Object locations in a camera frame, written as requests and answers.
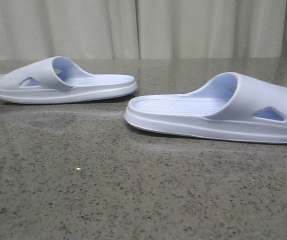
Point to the light blue slipper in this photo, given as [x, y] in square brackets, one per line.
[58, 80]
[231, 106]

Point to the beige background curtain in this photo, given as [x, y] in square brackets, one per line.
[142, 29]

